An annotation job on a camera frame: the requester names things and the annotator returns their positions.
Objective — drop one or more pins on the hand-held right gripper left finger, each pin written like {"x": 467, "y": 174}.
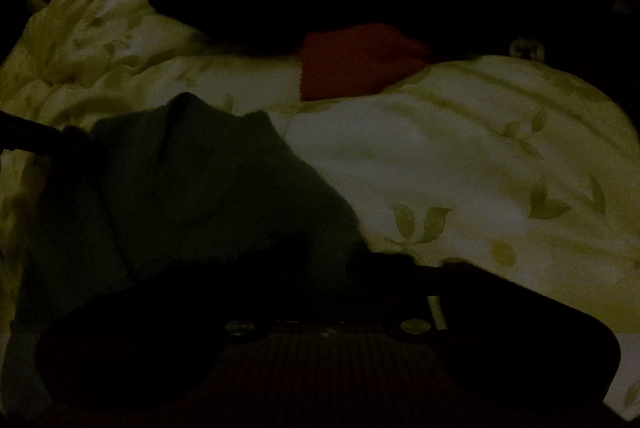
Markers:
{"x": 280, "y": 273}

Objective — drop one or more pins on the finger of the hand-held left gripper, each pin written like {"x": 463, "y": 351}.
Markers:
{"x": 27, "y": 133}

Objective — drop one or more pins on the white sheet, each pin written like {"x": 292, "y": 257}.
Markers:
{"x": 625, "y": 373}

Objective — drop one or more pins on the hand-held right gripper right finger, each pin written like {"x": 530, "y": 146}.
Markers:
{"x": 395, "y": 270}

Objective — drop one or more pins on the dark green garment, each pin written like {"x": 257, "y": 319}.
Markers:
{"x": 200, "y": 188}

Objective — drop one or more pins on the red cloth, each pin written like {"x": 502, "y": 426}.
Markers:
{"x": 357, "y": 60}

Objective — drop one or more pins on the leaf print quilt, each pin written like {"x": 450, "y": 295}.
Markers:
{"x": 475, "y": 157}

